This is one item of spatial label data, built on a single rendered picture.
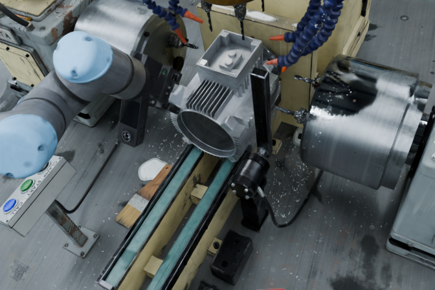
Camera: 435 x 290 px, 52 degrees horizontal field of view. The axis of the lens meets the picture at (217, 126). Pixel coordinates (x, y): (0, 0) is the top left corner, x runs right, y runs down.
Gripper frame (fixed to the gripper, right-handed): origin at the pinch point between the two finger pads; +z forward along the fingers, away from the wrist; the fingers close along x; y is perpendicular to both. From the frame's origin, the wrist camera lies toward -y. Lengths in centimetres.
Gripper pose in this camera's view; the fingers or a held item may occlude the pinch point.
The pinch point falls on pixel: (173, 111)
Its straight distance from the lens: 97.8
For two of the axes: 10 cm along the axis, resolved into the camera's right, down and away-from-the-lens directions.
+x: -8.7, -3.2, 3.8
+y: 3.5, -9.4, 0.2
